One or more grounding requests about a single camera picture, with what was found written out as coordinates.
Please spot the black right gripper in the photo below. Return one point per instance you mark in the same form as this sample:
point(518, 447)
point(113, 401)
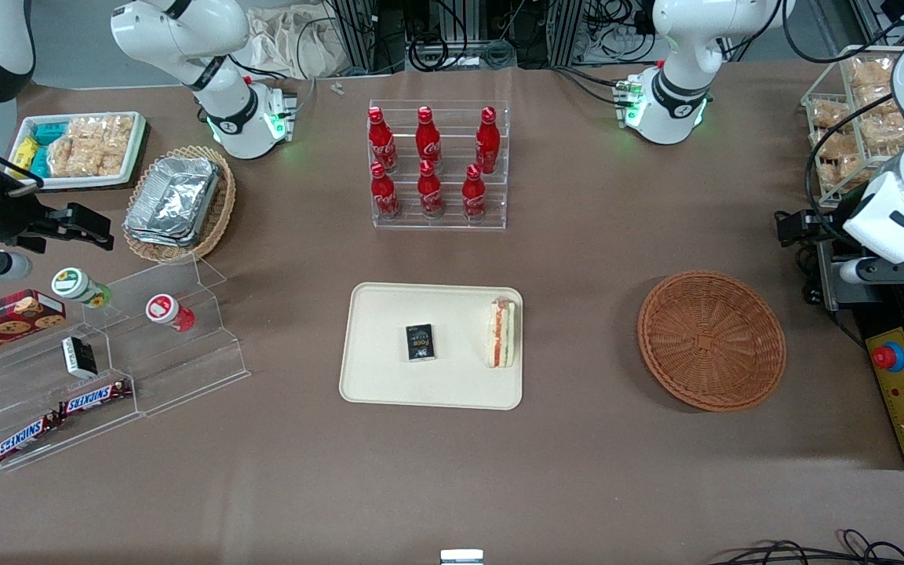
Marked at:
point(12, 220)

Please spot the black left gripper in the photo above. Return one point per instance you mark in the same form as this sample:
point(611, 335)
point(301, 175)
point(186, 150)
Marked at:
point(822, 228)

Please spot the triangle sandwich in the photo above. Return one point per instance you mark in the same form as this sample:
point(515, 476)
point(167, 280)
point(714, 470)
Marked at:
point(501, 333)

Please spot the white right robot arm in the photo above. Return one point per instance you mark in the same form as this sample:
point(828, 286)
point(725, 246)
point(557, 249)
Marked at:
point(226, 110)

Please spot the white rectangular snack tray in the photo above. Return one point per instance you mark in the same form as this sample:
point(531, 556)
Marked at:
point(67, 182)

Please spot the oval tan wicker basket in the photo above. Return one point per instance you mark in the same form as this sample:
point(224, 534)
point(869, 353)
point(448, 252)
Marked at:
point(220, 212)

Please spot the round brown wicker basket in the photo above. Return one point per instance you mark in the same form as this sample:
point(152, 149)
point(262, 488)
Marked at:
point(711, 341)

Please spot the beige plastic tray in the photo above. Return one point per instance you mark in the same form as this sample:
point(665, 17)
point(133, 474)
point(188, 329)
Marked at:
point(389, 384)

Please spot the green lidded cup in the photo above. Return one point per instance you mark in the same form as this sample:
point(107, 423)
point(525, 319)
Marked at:
point(75, 284)

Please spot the black power plug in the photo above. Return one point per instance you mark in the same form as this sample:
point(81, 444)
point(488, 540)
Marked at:
point(814, 294)

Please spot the bagged fried snack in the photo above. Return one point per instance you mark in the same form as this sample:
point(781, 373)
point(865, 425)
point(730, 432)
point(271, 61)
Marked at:
point(832, 145)
point(876, 100)
point(829, 114)
point(883, 132)
point(869, 71)
point(840, 174)

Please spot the teal snack pack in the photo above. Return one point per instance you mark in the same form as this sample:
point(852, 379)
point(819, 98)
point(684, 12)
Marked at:
point(49, 132)
point(38, 162)

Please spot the rice cracker bag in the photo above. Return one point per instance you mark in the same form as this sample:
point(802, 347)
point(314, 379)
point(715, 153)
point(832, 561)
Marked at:
point(91, 145)

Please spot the stacked aluminium foil trays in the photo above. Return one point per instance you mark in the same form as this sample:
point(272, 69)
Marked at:
point(173, 200)

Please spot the yellow snack pack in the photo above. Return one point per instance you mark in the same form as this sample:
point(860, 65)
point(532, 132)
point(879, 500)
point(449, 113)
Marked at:
point(24, 153)

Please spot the red lidded cup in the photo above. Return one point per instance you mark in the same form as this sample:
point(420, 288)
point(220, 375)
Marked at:
point(163, 309)

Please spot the red cookie box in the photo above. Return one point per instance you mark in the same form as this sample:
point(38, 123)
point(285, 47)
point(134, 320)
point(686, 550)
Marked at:
point(5, 322)

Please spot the small black white box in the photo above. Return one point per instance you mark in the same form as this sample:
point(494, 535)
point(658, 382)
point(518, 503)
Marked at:
point(79, 357)

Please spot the Snickers chocolate bar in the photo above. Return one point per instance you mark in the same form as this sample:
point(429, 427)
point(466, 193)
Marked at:
point(95, 398)
point(24, 439)

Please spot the clear acrylic stepped shelf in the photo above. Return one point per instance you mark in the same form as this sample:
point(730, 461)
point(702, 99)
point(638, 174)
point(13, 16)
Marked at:
point(185, 369)

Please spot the yellow emergency stop control box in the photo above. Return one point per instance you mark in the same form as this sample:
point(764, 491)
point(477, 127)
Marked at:
point(903, 392)

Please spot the beige cloth bag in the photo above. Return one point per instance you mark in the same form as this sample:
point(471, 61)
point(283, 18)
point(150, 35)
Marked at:
point(287, 39)

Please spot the red cola bottle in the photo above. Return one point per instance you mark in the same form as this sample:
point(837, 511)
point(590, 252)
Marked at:
point(487, 143)
point(473, 196)
point(428, 141)
point(382, 143)
point(429, 193)
point(384, 195)

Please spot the small black card box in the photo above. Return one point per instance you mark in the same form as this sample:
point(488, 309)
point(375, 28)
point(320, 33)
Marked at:
point(420, 343)

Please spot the clear acrylic bottle rack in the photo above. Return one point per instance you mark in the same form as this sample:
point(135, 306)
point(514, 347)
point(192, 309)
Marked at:
point(452, 118)

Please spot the small silver white object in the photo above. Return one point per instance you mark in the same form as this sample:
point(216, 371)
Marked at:
point(461, 557)

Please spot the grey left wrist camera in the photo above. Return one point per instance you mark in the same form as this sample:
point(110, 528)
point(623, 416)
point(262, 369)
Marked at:
point(891, 271)

